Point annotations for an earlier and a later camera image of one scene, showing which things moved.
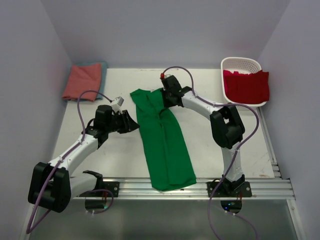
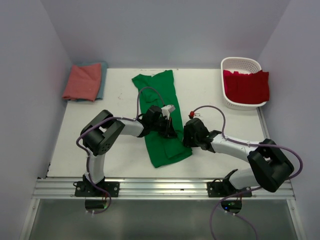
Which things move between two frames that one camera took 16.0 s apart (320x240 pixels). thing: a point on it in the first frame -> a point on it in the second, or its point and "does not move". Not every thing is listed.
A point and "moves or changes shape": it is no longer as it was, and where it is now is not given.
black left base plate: x=113 y=186 does not move
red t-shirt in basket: x=246 y=88 does not move
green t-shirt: x=170 y=163 moves or changes shape
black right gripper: x=166 y=104 -> x=186 y=140
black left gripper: x=128 y=124 -> x=168 y=131
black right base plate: x=230 y=189 does not move
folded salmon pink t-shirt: x=81 y=78 does not move
